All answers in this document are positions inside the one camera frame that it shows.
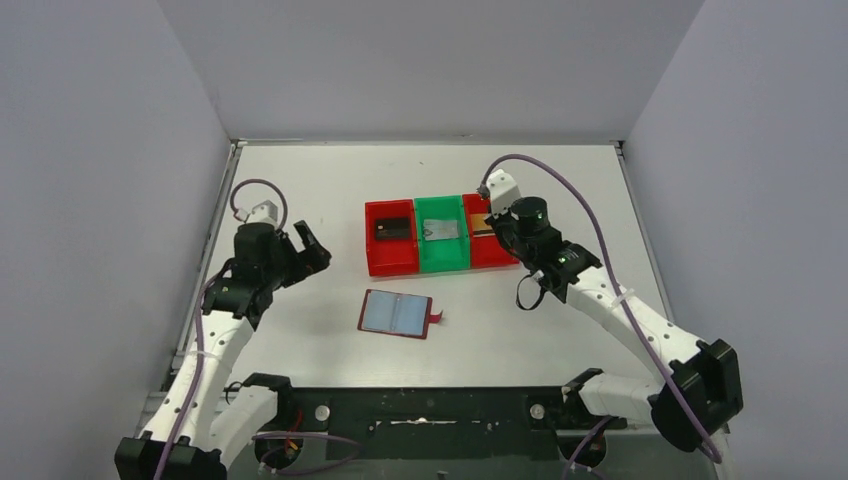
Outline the red plastic bin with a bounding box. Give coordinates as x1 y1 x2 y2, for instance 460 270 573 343
364 199 420 277
462 193 518 269

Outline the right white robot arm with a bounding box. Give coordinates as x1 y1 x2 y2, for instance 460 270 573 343
486 196 744 452

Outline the left red plastic bin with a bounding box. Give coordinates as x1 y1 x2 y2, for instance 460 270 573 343
364 199 420 277

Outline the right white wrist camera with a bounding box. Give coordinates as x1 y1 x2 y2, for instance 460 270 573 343
479 169 522 218

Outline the green plastic bin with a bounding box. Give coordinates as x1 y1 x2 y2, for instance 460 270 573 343
413 195 471 273

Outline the silver credit card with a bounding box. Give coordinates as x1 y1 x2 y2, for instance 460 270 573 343
422 219 460 241

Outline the red leather card holder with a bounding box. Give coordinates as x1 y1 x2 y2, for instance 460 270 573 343
357 289 443 340

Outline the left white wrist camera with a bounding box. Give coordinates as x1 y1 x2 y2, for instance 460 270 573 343
245 200 280 227

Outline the right red plastic bin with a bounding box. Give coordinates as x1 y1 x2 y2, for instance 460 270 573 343
462 193 518 269

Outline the purple cable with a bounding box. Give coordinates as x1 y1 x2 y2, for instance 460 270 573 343
478 153 725 465
152 178 290 480

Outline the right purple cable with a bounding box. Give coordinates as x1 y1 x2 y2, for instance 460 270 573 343
478 153 725 465

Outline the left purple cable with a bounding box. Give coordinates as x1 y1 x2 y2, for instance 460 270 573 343
152 178 290 480

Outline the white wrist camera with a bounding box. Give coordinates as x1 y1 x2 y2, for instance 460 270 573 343
245 200 280 227
479 169 522 218

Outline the black credit card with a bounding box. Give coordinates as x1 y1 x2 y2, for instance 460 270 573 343
374 217 412 241

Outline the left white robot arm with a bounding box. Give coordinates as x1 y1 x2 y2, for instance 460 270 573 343
114 221 332 479

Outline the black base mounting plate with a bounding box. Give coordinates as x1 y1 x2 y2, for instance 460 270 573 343
265 386 600 461

